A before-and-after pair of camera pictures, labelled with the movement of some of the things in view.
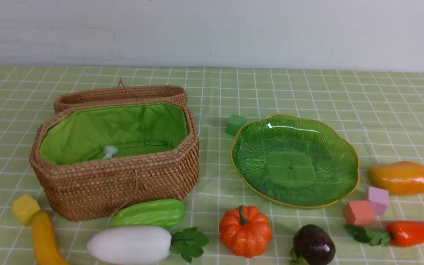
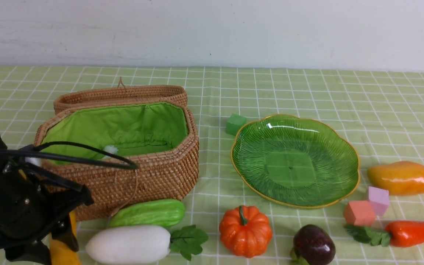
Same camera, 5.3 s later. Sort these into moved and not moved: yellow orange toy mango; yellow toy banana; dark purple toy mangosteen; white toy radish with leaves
Moved: yellow toy banana
Not moved: dark purple toy mangosteen; yellow orange toy mango; white toy radish with leaves
